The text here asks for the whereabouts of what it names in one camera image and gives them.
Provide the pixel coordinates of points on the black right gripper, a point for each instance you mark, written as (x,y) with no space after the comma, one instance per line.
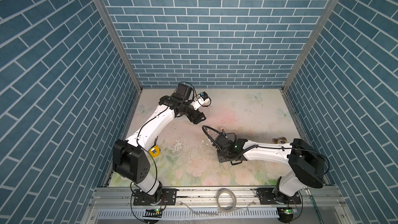
(220,159)

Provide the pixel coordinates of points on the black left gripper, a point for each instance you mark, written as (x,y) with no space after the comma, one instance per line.
(196,116)

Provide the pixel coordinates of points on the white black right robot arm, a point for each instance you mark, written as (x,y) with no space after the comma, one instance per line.
(305,163)

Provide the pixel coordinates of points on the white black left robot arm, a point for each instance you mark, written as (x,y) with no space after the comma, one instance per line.
(130,156)

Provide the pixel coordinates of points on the coiled clear tube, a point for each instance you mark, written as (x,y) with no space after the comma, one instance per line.
(226,200)

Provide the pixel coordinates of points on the yellow tape measure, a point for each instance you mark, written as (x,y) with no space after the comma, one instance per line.
(154,151)

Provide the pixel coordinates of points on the brown white plush toy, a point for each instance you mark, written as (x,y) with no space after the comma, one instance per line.
(280,140)

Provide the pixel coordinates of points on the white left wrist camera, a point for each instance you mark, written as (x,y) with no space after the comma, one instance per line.
(201,100)

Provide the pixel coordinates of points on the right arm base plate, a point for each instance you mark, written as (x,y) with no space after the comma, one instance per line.
(268,196)

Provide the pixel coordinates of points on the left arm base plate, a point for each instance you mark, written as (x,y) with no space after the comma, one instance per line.
(168,195)

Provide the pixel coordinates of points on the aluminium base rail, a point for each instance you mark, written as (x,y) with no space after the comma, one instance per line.
(197,205)

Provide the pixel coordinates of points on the aluminium corner post left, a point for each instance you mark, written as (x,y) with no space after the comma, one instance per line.
(101,8)

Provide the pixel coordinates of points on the aluminium corner post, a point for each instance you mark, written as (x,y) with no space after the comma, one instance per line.
(101,8)
(329,7)

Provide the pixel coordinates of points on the aluminium corner post right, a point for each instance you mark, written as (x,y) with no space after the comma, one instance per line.
(329,7)

